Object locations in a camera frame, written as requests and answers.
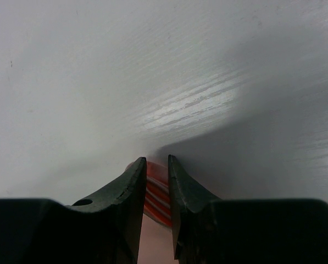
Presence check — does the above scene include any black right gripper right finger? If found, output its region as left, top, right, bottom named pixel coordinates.
left=168, top=155, right=328, bottom=263

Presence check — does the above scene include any pink satin napkin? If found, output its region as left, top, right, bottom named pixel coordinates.
left=125, top=161, right=222, bottom=264

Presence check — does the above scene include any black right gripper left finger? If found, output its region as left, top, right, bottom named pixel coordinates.
left=0, top=157, right=147, bottom=263

